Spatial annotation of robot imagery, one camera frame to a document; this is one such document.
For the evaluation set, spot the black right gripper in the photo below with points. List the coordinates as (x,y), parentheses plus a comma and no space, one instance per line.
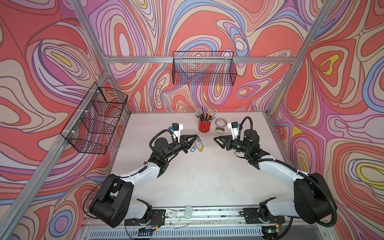
(223,138)

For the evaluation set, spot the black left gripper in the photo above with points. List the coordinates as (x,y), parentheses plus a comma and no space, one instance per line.
(183,145)

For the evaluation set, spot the silver metal keyring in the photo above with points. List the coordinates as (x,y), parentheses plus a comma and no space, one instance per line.
(198,144)

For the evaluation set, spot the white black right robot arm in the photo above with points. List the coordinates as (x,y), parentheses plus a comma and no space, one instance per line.
(312,201)

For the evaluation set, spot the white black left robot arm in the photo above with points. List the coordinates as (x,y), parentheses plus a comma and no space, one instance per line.
(113,202)

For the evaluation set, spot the tape roll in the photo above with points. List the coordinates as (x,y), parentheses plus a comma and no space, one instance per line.
(220,122)

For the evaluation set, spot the red pencil cup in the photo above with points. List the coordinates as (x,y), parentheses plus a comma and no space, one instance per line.
(204,127)

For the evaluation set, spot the pencils in cup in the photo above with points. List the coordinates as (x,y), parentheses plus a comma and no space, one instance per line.
(205,116)

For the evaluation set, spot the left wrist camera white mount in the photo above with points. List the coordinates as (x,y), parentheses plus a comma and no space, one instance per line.
(176,129)

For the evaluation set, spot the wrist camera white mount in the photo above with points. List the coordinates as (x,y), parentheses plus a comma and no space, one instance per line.
(234,127)
(176,129)

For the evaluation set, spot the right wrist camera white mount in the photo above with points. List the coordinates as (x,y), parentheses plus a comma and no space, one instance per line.
(234,127)

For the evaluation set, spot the black wire basket back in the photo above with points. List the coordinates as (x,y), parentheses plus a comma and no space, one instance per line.
(207,68)

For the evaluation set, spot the black wire basket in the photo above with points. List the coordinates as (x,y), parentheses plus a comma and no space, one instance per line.
(100,112)
(207,68)

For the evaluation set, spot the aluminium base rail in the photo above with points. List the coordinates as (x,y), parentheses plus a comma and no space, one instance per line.
(206,223)

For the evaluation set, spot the black wire basket left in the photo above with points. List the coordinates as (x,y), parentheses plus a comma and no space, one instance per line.
(100,112)

